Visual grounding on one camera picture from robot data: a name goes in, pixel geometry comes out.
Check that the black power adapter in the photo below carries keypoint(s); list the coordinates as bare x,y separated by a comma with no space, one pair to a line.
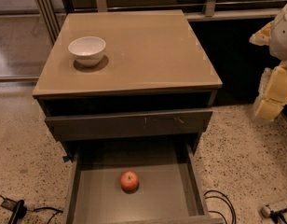
16,207

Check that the blue tape piece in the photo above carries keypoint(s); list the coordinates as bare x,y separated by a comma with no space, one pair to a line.
66,158

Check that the white ceramic bowl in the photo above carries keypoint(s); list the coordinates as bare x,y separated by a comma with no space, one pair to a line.
87,50

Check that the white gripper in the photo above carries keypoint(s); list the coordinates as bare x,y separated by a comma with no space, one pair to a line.
282,36

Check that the grey drawer cabinet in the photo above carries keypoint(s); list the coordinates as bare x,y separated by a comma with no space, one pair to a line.
152,62

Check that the closed grey top drawer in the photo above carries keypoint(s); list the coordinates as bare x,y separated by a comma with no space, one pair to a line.
89,127

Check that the white power strip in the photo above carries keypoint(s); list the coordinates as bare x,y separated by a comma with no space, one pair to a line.
273,208

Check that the red apple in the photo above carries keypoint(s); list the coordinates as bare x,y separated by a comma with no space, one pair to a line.
129,181

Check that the open grey middle drawer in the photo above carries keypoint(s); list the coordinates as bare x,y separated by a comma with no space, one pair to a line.
169,191

